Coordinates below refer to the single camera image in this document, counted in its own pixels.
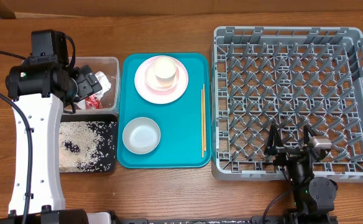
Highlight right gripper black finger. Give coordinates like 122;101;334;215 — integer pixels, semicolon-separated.
267;124;283;149
303;124;317;146

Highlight red snack wrapper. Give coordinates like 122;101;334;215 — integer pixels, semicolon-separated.
85;95;103;110

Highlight white bowl with rice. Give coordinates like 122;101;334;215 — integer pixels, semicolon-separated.
122;117;161;155

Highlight wooden chopstick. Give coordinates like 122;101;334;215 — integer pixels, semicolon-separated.
201;89;204;158
202;83;206;152

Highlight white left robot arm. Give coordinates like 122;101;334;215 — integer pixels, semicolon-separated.
0;30;117;223

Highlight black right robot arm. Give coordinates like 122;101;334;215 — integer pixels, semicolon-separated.
262;124;338;223

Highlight clear plastic waste bin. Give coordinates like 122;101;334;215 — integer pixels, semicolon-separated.
75;57;121;116

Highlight grey dishwasher rack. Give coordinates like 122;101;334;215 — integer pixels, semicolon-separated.
211;26;363;182

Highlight black plastic tray bin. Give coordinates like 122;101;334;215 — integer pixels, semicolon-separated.
58;113;119;174

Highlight spilled rice grains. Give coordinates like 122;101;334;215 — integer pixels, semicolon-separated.
58;120;117;172

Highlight white round plate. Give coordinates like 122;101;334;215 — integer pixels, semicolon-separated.
134;55;188;104

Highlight cream cup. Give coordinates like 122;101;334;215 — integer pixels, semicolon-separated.
153;57;177;87

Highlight teal serving tray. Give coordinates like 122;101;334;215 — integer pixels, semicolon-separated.
117;53;211;169

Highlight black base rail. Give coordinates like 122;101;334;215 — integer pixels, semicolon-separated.
120;215;338;224

